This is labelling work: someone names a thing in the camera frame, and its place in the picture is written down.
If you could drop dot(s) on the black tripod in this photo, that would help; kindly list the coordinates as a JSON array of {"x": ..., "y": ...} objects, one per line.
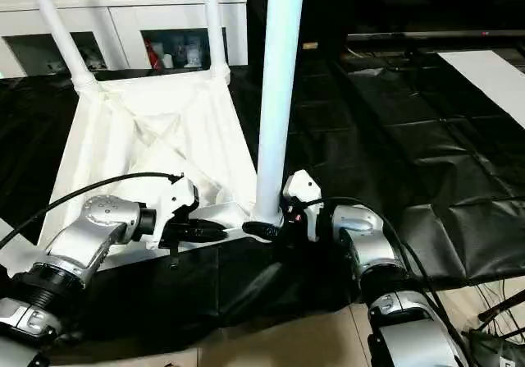
[{"x": 502, "y": 305}]

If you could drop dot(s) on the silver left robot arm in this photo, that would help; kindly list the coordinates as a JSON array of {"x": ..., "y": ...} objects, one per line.
[{"x": 82, "y": 239}]

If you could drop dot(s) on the white square letter label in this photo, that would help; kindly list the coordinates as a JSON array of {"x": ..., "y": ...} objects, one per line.
[{"x": 505, "y": 363}]

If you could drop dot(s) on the white plastic table top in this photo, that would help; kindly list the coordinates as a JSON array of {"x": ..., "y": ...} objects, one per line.
[{"x": 123, "y": 137}]

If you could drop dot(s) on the white flat board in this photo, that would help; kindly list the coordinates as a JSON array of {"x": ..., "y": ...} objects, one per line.
[{"x": 488, "y": 81}]

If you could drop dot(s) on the black work surface mat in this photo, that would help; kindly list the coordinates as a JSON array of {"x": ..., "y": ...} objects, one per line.
[{"x": 410, "y": 170}]

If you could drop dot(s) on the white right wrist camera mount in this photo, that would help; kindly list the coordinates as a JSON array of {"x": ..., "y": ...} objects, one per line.
[{"x": 303, "y": 186}]

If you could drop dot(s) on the dark grey tripod base bag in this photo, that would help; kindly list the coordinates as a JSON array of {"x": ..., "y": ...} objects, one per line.
[{"x": 488, "y": 348}]

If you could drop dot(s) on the small yellow label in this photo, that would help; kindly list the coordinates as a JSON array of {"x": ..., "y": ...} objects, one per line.
[{"x": 310, "y": 46}]

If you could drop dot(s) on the white glass-door cabinet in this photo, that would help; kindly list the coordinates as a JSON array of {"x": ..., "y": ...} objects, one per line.
[{"x": 123, "y": 18}]

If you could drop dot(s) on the black metal bar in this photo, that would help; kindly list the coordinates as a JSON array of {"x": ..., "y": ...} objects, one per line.
[{"x": 430, "y": 35}]

